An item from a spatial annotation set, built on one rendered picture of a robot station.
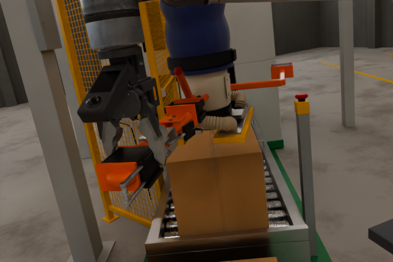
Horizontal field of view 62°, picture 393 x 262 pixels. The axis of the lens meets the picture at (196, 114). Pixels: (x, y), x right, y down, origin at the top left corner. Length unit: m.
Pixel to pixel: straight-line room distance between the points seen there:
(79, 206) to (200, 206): 1.10
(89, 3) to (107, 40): 0.06
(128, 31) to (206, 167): 0.93
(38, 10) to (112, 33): 1.59
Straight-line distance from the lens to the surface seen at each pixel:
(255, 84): 1.14
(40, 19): 2.10
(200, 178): 1.40
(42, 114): 2.20
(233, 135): 1.00
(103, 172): 0.57
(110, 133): 0.59
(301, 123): 1.90
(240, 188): 1.42
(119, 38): 0.53
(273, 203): 1.78
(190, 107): 0.85
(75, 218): 2.42
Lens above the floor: 1.47
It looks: 15 degrees down
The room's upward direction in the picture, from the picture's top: 8 degrees counter-clockwise
